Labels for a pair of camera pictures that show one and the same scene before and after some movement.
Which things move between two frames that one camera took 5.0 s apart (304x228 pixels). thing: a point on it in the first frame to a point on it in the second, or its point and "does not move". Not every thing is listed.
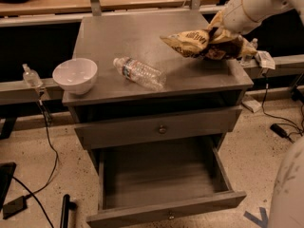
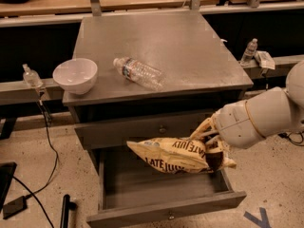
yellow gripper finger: x=217 y=20 to x=207 y=128
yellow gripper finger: x=226 y=36 to x=215 y=145
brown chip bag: x=211 y=44 to x=179 y=156
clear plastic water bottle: x=140 y=73 does not move
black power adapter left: x=14 y=207 does not move
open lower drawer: x=162 y=179 does not move
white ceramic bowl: x=76 y=75 does not move
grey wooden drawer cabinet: x=155 y=121 does not move
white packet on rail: x=265 y=60 does not move
